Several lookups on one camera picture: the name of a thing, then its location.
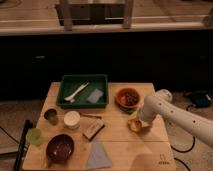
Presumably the grey folded cloth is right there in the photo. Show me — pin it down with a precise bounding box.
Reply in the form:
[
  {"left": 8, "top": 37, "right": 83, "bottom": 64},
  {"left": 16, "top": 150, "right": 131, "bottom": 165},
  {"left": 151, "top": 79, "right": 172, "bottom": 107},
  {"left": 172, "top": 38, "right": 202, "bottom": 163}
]
[{"left": 85, "top": 141, "right": 112, "bottom": 170}]

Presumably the wooden chair frame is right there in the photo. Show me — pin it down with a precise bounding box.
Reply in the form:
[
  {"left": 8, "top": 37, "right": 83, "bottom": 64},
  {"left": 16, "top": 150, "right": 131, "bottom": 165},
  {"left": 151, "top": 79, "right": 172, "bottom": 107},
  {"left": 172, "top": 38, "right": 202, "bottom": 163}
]
[{"left": 55, "top": 0, "right": 134, "bottom": 31}]

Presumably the dark metal cup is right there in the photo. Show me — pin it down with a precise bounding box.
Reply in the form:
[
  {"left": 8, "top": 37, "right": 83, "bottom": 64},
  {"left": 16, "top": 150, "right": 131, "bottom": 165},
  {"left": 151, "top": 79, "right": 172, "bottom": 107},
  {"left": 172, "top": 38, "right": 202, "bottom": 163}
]
[{"left": 44, "top": 109, "right": 58, "bottom": 125}]

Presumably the thin brown stick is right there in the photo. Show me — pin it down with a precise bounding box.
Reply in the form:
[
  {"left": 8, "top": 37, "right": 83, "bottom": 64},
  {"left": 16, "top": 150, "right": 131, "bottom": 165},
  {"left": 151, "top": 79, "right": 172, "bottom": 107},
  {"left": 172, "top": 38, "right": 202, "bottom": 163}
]
[{"left": 80, "top": 114, "right": 102, "bottom": 119}]

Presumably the small yellow-red apple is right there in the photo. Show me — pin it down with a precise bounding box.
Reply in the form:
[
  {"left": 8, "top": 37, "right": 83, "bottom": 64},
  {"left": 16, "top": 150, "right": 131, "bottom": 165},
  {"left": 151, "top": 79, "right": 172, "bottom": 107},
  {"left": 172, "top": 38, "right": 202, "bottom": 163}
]
[{"left": 127, "top": 119, "right": 142, "bottom": 132}]

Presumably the white plastic fork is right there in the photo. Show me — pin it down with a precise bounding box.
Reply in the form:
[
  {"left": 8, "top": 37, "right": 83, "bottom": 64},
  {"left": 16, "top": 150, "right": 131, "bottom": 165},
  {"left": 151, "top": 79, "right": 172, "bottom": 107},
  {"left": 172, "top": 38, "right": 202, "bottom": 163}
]
[{"left": 64, "top": 82, "right": 89, "bottom": 103}]

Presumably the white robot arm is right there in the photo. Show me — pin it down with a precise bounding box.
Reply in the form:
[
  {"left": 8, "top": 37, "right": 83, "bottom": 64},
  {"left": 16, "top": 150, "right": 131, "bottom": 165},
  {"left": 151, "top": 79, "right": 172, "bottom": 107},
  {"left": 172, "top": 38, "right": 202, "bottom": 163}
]
[{"left": 137, "top": 89, "right": 213, "bottom": 148}]

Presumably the green vegetable piece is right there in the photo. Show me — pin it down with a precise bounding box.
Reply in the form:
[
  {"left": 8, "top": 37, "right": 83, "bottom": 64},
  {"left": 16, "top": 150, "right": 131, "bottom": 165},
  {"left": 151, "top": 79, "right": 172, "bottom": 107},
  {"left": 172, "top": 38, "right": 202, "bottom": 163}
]
[{"left": 116, "top": 104, "right": 137, "bottom": 115}]

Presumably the dark red bowl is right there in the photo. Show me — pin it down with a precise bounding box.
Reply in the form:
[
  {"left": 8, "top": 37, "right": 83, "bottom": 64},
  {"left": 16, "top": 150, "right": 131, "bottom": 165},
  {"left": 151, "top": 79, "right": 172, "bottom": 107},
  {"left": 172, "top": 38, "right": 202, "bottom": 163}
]
[{"left": 46, "top": 134, "right": 74, "bottom": 164}]

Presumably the orange bowl with contents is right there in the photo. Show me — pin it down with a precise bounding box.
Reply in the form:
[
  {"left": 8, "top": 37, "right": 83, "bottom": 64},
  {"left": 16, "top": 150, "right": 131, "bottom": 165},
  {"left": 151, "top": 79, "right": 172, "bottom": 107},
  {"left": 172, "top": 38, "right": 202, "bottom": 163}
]
[{"left": 115, "top": 88, "right": 140, "bottom": 109}]

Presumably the green plastic tray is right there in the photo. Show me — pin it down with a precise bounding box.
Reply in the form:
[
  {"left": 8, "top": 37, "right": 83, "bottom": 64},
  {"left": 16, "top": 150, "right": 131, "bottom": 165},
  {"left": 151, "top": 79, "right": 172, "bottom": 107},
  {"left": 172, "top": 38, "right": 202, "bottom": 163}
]
[{"left": 56, "top": 74, "right": 108, "bottom": 109}]

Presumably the brown rectangular block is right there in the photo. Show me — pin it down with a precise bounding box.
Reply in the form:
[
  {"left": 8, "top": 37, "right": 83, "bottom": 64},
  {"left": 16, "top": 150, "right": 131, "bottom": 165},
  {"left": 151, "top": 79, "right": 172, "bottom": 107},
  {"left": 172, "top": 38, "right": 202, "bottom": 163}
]
[{"left": 83, "top": 119, "right": 105, "bottom": 141}]

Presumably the green plastic cup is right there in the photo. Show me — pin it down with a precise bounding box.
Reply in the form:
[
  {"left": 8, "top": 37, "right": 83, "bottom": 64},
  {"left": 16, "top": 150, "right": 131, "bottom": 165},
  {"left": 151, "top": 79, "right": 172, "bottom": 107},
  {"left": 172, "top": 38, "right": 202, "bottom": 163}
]
[{"left": 26, "top": 128, "right": 43, "bottom": 146}]

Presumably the black cable on floor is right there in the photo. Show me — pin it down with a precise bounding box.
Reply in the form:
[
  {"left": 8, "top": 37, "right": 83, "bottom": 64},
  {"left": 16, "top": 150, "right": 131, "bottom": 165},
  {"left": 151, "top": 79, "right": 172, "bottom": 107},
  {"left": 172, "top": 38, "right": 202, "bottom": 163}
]
[{"left": 171, "top": 134, "right": 196, "bottom": 171}]

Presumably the grey sponge in tray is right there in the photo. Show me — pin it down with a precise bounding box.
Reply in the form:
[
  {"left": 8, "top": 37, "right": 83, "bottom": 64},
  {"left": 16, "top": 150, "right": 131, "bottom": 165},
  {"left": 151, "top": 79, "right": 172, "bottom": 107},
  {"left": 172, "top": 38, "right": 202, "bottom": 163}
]
[{"left": 87, "top": 89, "right": 103, "bottom": 103}]

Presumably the white paper cup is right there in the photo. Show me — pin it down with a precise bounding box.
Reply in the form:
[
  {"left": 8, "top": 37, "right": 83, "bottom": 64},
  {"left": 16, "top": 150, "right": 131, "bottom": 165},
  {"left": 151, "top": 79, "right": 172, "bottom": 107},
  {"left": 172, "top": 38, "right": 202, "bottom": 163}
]
[{"left": 64, "top": 111, "right": 80, "bottom": 130}]

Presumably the dark blue object on floor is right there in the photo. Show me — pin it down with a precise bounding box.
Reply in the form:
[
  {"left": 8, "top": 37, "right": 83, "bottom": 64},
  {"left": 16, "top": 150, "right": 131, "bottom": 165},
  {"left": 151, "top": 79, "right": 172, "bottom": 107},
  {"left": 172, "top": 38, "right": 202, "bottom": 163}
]
[{"left": 190, "top": 92, "right": 212, "bottom": 108}]

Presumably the black stand at left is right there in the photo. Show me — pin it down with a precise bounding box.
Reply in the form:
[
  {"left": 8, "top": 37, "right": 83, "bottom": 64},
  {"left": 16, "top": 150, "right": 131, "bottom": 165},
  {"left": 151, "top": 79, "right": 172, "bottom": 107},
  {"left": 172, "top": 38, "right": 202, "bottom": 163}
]
[{"left": 13, "top": 120, "right": 33, "bottom": 171}]

